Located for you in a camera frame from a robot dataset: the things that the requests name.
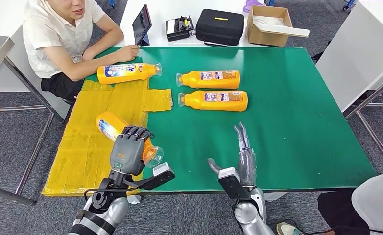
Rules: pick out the black hard carry case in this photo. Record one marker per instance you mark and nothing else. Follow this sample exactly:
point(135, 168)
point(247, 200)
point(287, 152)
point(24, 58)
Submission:
point(219, 28)

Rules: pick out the person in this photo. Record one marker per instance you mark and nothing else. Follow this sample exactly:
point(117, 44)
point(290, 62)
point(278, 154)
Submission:
point(58, 35)
point(379, 204)

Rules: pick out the white foam board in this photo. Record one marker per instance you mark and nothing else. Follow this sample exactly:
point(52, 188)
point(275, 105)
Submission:
point(285, 30)

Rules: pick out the person's left forearm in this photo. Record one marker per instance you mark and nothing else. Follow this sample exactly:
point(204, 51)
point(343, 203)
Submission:
point(104, 48)

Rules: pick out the white table with side panel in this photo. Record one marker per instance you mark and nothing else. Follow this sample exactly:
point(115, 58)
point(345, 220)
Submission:
point(0, 16)

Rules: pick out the black bag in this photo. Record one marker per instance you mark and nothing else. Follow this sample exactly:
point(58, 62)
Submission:
point(318, 55)

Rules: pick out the white table foot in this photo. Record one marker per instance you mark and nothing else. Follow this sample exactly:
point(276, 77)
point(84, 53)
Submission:
point(134, 199)
point(276, 196)

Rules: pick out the purple plastic object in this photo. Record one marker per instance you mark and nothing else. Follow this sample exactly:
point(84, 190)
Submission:
point(251, 5)

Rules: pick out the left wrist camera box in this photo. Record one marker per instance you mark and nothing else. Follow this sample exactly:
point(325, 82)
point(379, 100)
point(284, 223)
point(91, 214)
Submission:
point(161, 170)

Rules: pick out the green table mat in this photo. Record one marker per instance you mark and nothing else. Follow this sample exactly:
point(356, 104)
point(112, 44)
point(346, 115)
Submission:
point(292, 113)

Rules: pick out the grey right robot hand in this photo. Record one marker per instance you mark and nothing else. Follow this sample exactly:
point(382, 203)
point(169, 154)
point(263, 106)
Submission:
point(247, 168)

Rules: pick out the white table with metal legs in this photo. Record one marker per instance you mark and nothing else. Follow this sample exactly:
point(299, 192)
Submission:
point(357, 48)

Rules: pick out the orange detergent bottle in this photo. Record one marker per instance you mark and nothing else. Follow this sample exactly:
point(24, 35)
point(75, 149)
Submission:
point(146, 71)
point(112, 117)
point(194, 101)
point(191, 79)

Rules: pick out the brown cardboard box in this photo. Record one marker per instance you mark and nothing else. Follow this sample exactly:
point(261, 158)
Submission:
point(266, 38)

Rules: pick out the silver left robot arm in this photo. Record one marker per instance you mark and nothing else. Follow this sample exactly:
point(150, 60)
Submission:
point(113, 211)

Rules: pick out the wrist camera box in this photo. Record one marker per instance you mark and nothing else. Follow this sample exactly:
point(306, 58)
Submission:
point(161, 170)
point(233, 186)

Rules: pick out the black tablet with blue stand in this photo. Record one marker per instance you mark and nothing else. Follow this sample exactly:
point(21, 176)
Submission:
point(142, 23)

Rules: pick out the person's right hand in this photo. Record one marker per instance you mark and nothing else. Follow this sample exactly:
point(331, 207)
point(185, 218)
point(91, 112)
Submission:
point(127, 53)

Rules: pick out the blue metal frame leg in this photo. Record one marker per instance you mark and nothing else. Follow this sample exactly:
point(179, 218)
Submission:
point(269, 2)
point(112, 3)
point(348, 4)

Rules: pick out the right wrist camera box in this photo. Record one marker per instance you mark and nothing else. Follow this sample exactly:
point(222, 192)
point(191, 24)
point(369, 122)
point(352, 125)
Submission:
point(233, 186)

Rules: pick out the yellow plastic sheet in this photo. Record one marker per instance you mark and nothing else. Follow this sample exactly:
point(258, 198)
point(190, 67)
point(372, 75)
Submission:
point(81, 168)

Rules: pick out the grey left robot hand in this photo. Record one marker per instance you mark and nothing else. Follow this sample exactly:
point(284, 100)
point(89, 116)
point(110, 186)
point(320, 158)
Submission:
point(126, 155)

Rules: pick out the person's right forearm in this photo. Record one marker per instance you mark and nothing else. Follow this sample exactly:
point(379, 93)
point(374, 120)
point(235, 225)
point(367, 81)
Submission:
point(94, 66)

